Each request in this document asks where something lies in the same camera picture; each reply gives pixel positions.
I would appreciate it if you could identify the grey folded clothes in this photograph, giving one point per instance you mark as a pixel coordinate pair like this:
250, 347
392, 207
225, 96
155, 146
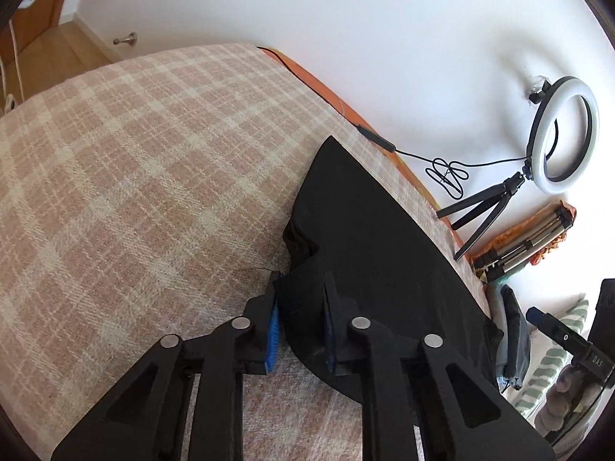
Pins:
513, 336

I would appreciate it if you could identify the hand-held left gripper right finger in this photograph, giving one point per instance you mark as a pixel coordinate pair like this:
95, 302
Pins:
329, 338

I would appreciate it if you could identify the orange mattress sheet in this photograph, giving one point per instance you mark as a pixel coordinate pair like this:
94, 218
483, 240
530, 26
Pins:
331, 98

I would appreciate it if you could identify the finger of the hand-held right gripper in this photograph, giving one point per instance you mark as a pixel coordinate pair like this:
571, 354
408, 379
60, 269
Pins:
555, 327

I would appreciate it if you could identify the wooden door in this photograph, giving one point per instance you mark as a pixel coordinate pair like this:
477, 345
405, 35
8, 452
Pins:
38, 5

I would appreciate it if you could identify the orange patterned cloth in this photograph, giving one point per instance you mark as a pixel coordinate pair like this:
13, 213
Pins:
557, 237

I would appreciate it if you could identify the person's right hand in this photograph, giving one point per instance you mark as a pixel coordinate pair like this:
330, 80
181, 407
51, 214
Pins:
559, 398

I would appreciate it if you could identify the green striped pillow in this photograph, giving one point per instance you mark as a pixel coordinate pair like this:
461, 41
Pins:
552, 365

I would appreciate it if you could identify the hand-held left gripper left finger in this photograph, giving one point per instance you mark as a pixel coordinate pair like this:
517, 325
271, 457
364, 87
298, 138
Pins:
273, 333

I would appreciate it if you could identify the pink plaid blanket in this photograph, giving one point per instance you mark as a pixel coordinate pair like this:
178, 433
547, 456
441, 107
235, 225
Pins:
134, 177

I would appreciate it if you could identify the folded silver tripod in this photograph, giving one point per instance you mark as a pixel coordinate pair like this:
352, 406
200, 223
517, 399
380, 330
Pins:
521, 245

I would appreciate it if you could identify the metal door stopper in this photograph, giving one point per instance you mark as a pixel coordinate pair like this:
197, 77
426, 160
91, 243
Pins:
126, 39

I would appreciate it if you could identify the black pants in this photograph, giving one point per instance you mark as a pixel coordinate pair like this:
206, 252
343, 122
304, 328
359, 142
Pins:
374, 230

